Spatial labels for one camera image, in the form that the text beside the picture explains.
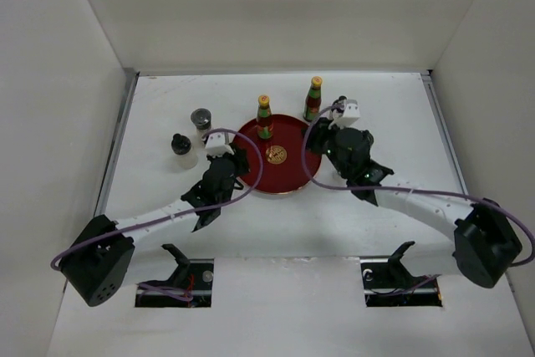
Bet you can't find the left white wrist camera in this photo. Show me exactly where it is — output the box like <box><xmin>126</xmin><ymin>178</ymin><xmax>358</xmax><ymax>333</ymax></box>
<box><xmin>205</xmin><ymin>133</ymin><xmax>234</xmax><ymax>158</ymax></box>

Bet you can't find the sauce bottle yellow cap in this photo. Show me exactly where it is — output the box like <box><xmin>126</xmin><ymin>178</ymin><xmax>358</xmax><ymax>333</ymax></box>
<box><xmin>256</xmin><ymin>94</ymin><xmax>273</xmax><ymax>140</ymax></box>
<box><xmin>303</xmin><ymin>76</ymin><xmax>323</xmax><ymax>122</ymax></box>

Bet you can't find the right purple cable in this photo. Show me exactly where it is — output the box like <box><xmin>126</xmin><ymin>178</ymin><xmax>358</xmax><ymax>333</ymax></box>
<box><xmin>300</xmin><ymin>102</ymin><xmax>535</xmax><ymax>267</ymax></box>

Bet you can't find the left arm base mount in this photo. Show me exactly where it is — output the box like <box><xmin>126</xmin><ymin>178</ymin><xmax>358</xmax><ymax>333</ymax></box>
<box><xmin>135</xmin><ymin>243</ymin><xmax>215</xmax><ymax>309</ymax></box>

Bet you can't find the salt grinder black top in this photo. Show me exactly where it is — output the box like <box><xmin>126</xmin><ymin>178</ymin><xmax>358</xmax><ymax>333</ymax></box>
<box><xmin>171</xmin><ymin>133</ymin><xmax>198</xmax><ymax>169</ymax></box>

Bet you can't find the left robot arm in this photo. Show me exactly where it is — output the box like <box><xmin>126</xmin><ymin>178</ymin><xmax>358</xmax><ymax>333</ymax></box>
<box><xmin>51</xmin><ymin>144</ymin><xmax>250</xmax><ymax>307</ymax></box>

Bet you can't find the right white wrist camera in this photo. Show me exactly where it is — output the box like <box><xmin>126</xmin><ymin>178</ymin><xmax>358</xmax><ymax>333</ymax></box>
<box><xmin>329</xmin><ymin>96</ymin><xmax>360</xmax><ymax>129</ymax></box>

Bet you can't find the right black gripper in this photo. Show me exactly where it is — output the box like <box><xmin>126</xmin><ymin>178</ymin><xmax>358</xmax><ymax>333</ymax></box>
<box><xmin>301</xmin><ymin>116</ymin><xmax>351</xmax><ymax>179</ymax></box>

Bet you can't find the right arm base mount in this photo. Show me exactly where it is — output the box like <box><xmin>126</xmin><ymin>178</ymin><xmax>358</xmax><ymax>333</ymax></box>
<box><xmin>359</xmin><ymin>241</ymin><xmax>442</xmax><ymax>308</ymax></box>

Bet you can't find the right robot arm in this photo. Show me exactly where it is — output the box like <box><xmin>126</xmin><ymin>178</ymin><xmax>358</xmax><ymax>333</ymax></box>
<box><xmin>300</xmin><ymin>118</ymin><xmax>522</xmax><ymax>288</ymax></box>

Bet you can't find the round red lacquer tray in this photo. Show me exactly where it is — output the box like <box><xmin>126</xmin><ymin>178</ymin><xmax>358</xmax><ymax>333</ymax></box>
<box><xmin>232</xmin><ymin>114</ymin><xmax>322</xmax><ymax>194</ymax></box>

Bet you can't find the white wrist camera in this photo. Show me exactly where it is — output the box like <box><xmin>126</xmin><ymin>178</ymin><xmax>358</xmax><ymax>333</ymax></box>
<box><xmin>329</xmin><ymin>96</ymin><xmax>360</xmax><ymax>129</ymax></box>
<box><xmin>205</xmin><ymin>133</ymin><xmax>234</xmax><ymax>158</ymax></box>

